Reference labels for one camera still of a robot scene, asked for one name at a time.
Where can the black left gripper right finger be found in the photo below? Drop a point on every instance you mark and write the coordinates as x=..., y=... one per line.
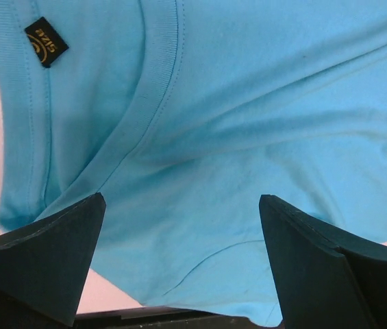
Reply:
x=325, y=277

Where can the cyan t shirt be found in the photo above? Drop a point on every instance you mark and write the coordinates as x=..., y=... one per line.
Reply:
x=182, y=114

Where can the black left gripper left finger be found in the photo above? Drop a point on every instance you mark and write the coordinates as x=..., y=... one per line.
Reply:
x=44, y=266

